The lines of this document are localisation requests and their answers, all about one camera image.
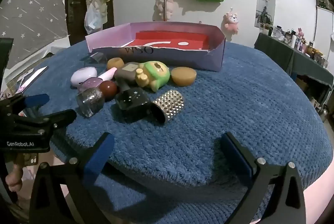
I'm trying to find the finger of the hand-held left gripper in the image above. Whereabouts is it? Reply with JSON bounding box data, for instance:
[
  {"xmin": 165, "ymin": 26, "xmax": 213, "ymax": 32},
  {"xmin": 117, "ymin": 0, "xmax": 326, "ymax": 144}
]
[
  {"xmin": 3, "ymin": 94, "xmax": 50, "ymax": 117},
  {"xmin": 9, "ymin": 109, "xmax": 77, "ymax": 136}
]

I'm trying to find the clear plastic bag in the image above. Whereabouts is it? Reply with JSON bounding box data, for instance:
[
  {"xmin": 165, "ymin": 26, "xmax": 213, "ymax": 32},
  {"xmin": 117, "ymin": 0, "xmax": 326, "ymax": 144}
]
[{"xmin": 84, "ymin": 3, "xmax": 107, "ymax": 35}]

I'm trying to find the small tan round ball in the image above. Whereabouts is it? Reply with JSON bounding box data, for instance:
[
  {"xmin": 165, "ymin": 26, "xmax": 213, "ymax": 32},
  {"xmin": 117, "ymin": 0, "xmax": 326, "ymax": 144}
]
[{"xmin": 107, "ymin": 57, "xmax": 125, "ymax": 70}]

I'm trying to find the purple cardboard box red bottom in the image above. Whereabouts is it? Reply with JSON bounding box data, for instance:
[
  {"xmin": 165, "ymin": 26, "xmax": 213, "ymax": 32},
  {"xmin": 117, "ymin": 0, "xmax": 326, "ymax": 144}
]
[{"xmin": 85, "ymin": 22, "xmax": 226, "ymax": 72}]

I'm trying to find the orange round soap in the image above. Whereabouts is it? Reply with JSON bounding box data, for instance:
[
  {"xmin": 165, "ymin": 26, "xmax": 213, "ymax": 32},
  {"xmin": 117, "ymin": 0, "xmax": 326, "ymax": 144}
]
[{"xmin": 171, "ymin": 67, "xmax": 197, "ymax": 87}]

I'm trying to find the brass door handle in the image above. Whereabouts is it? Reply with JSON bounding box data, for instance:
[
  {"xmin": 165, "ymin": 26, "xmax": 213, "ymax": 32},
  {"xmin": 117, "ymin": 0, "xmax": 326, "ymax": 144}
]
[{"xmin": 66, "ymin": 0, "xmax": 81, "ymax": 24}]

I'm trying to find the clear plastic cup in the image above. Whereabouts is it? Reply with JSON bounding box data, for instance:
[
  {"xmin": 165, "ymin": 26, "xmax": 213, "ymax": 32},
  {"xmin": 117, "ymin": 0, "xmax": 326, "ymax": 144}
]
[{"xmin": 83, "ymin": 52, "xmax": 107, "ymax": 68}]

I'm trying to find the clear glitter bottle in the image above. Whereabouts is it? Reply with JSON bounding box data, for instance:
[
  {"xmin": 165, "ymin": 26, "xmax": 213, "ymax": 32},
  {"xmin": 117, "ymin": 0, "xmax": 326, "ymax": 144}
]
[{"xmin": 76, "ymin": 87, "xmax": 105, "ymax": 118}]

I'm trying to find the green hooded figurine toy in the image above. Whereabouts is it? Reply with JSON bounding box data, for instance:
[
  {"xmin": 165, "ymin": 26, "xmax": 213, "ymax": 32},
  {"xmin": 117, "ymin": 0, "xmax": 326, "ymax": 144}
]
[{"xmin": 135, "ymin": 61, "xmax": 171, "ymax": 93}]

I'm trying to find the red-brown ball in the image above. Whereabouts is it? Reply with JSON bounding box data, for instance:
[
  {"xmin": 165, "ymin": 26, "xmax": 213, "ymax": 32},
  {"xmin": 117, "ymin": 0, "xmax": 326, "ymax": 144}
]
[{"xmin": 99, "ymin": 81, "xmax": 118, "ymax": 99}]

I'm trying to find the person's left hand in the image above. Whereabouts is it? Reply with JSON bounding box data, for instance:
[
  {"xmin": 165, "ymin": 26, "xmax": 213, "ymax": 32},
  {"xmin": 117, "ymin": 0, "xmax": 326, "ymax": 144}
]
[{"xmin": 6, "ymin": 163, "xmax": 24, "ymax": 192}]

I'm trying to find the pale pink plush toy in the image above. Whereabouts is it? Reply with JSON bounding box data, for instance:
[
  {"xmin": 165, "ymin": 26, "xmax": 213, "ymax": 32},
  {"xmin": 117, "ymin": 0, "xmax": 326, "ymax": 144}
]
[{"xmin": 155, "ymin": 0, "xmax": 175, "ymax": 21}]

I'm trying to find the pink plush pendant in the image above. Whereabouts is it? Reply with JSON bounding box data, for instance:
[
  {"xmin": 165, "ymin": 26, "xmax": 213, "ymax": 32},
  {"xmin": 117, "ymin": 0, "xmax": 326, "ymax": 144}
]
[{"xmin": 222, "ymin": 8, "xmax": 240, "ymax": 35}]

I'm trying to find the lavender earbud case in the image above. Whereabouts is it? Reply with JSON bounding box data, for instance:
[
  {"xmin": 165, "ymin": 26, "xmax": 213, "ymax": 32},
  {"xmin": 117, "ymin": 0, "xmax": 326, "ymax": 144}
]
[{"xmin": 70, "ymin": 67, "xmax": 97, "ymax": 87}]

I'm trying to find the dark cloth covered table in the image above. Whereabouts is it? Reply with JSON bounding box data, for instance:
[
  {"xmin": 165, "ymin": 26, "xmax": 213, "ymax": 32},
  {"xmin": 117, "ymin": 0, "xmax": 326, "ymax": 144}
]
[{"xmin": 254, "ymin": 32, "xmax": 334, "ymax": 89}]

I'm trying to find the white glossy card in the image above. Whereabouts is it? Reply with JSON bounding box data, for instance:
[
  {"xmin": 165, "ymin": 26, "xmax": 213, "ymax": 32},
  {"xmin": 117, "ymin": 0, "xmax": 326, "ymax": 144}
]
[{"xmin": 16, "ymin": 66, "xmax": 49, "ymax": 94}]

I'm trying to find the row of cosmetic bottles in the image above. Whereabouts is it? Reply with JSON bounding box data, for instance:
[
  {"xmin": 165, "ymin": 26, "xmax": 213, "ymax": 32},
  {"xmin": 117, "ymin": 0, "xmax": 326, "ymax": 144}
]
[{"xmin": 259, "ymin": 23, "xmax": 329, "ymax": 69}]

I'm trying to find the silver studded cylinder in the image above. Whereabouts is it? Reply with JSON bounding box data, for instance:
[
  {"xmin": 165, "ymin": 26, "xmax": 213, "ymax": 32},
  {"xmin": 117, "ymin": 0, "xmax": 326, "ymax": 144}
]
[{"xmin": 151, "ymin": 89, "xmax": 184, "ymax": 124}]

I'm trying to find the purple nail polish bottle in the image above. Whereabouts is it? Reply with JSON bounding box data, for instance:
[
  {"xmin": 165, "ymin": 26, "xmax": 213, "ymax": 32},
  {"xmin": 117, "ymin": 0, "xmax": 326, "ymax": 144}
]
[{"xmin": 80, "ymin": 77, "xmax": 103, "ymax": 92}]

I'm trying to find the black nail polish bottle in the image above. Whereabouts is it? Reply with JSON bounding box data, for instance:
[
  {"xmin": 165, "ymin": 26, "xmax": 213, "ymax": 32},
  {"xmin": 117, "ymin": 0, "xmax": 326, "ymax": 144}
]
[{"xmin": 115, "ymin": 78, "xmax": 152, "ymax": 123}]

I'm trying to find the white cabinet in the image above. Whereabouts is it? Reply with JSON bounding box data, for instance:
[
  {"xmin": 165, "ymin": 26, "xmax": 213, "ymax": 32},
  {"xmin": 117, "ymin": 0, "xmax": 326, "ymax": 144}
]
[{"xmin": 314, "ymin": 0, "xmax": 334, "ymax": 75}]

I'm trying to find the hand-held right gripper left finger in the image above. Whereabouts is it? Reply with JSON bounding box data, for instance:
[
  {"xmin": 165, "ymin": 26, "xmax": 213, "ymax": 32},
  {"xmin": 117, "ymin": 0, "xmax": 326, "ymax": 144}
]
[{"xmin": 30, "ymin": 132, "xmax": 115, "ymax": 224}]

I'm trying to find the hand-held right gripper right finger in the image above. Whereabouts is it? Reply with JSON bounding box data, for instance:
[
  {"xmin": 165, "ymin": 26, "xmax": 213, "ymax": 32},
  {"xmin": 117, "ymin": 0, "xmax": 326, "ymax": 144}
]
[{"xmin": 220, "ymin": 131, "xmax": 306, "ymax": 224}]

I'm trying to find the brown square case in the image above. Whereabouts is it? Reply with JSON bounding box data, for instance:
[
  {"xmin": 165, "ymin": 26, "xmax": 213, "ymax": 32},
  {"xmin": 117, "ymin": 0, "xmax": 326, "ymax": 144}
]
[{"xmin": 114, "ymin": 62, "xmax": 140, "ymax": 83}]

